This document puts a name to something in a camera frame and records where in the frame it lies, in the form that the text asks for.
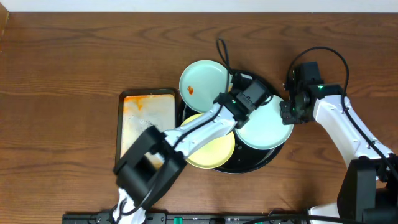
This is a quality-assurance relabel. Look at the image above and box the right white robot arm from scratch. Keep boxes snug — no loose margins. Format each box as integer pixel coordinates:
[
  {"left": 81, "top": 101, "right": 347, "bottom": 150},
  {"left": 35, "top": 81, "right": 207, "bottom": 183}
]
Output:
[{"left": 280, "top": 82, "right": 397, "bottom": 223}]

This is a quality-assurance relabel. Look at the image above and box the black round tray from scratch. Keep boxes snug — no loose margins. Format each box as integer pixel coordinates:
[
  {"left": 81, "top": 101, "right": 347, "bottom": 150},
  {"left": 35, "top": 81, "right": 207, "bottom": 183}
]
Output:
[{"left": 176, "top": 69, "right": 284, "bottom": 174}]

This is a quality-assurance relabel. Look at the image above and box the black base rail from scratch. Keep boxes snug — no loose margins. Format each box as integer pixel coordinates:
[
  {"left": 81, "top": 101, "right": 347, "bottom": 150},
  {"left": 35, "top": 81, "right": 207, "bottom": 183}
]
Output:
[{"left": 61, "top": 212, "right": 340, "bottom": 224}]

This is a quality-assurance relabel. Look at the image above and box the yellow plate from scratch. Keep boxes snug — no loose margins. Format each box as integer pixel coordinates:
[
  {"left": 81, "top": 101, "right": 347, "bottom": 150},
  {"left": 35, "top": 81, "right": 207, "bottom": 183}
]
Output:
[{"left": 187, "top": 132, "right": 236, "bottom": 169}]

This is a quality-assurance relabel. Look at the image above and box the black rectangular soapy tray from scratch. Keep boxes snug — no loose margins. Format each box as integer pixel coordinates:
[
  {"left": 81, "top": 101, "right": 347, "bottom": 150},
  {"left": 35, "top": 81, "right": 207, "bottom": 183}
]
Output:
[{"left": 115, "top": 88, "right": 178, "bottom": 162}]

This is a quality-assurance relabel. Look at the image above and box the mint plate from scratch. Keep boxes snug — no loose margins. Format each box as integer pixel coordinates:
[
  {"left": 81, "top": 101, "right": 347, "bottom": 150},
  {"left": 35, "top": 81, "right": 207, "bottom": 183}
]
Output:
[
  {"left": 179, "top": 60, "right": 228, "bottom": 113},
  {"left": 236, "top": 95, "right": 294, "bottom": 150}
]

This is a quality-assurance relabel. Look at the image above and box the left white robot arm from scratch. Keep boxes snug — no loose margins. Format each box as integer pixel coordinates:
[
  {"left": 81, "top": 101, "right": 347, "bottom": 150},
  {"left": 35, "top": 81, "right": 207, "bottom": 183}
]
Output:
[{"left": 113, "top": 79, "right": 269, "bottom": 223}]

